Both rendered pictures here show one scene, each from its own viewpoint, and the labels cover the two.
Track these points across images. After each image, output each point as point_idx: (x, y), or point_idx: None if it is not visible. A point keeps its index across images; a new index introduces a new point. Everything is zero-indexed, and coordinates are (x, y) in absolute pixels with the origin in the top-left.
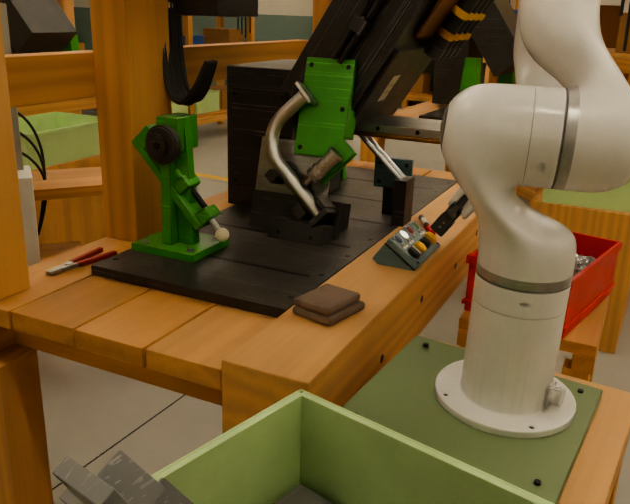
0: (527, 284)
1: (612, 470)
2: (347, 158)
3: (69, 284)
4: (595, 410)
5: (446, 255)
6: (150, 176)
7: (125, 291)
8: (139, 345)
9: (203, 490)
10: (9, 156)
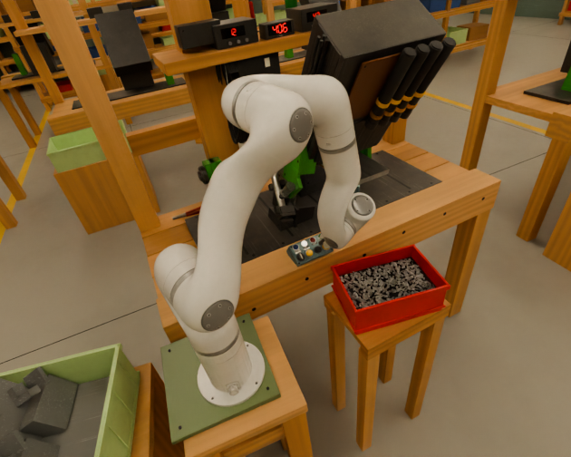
0: (192, 346)
1: (225, 440)
2: (296, 189)
3: (173, 227)
4: (264, 403)
5: (344, 253)
6: None
7: (184, 238)
8: (153, 275)
9: (67, 369)
10: (138, 179)
